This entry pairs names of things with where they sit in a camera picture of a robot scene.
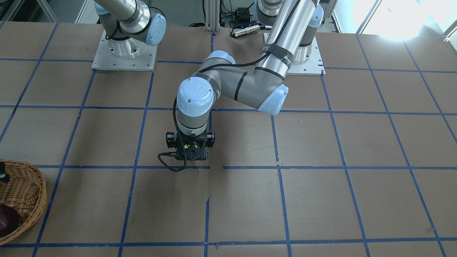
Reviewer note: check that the aluminium frame post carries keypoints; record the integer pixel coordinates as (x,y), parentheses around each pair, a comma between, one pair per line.
(212,12)

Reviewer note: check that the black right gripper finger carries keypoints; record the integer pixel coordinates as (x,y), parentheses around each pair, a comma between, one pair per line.
(4,177)

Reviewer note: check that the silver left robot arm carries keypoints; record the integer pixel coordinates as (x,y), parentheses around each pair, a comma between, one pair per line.
(258,84)

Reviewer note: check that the silver cylindrical metal connector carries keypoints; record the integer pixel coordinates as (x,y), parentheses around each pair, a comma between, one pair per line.
(245,31)

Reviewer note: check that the dark red apple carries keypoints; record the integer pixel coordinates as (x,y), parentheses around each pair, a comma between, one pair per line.
(9,220)

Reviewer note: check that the black power adapter box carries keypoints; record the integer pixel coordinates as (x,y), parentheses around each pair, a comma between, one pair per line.
(242,17)

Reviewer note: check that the woven wicker basket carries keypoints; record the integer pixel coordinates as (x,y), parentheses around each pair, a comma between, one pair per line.
(26,193)

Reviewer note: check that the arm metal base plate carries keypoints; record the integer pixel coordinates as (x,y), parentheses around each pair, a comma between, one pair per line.
(307,60)
(127,55)

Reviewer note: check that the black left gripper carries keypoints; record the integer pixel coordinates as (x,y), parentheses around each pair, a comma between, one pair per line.
(171,140)

